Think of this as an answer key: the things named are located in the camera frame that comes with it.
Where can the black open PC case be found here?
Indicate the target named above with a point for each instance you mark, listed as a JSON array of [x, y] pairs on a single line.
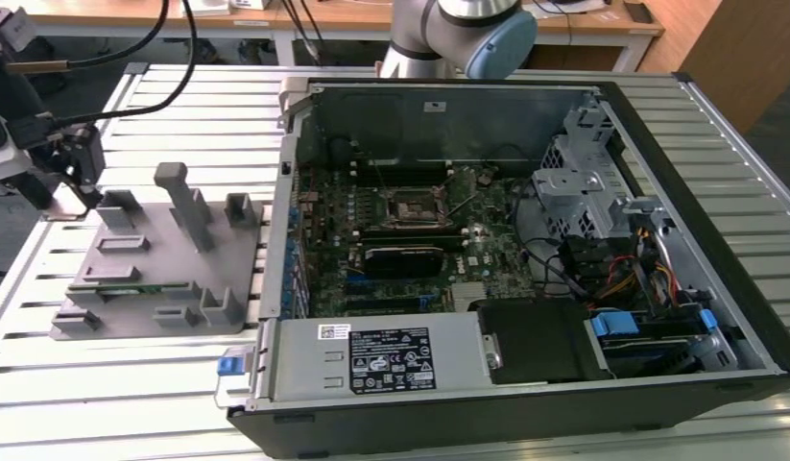
[[561, 422]]

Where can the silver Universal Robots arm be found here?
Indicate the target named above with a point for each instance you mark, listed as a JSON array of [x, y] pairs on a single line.
[[433, 29]]

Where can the blue case latch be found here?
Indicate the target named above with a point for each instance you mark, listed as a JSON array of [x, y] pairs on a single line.
[[231, 365]]

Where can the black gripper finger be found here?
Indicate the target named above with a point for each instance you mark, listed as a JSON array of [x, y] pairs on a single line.
[[36, 189], [84, 158]]

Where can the white cardboard box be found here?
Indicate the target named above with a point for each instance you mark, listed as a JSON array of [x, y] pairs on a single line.
[[206, 7]]

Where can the brown wooden cabinet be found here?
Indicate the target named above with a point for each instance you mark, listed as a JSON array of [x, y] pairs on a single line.
[[740, 57]]

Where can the silver chipset heatsink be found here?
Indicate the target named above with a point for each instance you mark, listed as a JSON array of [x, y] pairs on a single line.
[[472, 298]]

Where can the hard disk in blue carrier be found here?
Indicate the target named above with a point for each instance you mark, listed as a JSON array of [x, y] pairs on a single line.
[[616, 324]]

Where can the green motherboard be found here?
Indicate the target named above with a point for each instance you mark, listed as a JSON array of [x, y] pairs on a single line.
[[497, 269]]

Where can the grey plastic parts rack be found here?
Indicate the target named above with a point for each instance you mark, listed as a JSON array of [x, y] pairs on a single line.
[[176, 269]]

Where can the wooden desk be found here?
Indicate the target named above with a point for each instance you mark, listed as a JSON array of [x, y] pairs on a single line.
[[112, 19]]

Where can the silver metal drive cage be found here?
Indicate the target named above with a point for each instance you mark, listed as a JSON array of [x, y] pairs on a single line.
[[564, 185]]

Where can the grey power supply unit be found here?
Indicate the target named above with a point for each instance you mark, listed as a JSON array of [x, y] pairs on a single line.
[[292, 357]]

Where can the grey camera box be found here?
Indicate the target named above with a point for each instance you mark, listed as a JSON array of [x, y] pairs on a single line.
[[7, 29]]

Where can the black graphics card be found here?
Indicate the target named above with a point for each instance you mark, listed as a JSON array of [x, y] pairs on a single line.
[[402, 263]]

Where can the CPU socket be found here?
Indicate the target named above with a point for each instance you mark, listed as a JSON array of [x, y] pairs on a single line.
[[412, 211]]

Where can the black plastic shroud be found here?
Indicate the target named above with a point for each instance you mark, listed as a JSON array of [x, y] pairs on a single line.
[[541, 341]]

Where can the black RAM slot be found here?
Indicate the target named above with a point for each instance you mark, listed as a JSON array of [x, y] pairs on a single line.
[[407, 228], [402, 174], [407, 233], [407, 237], [402, 179], [402, 163], [402, 168]]

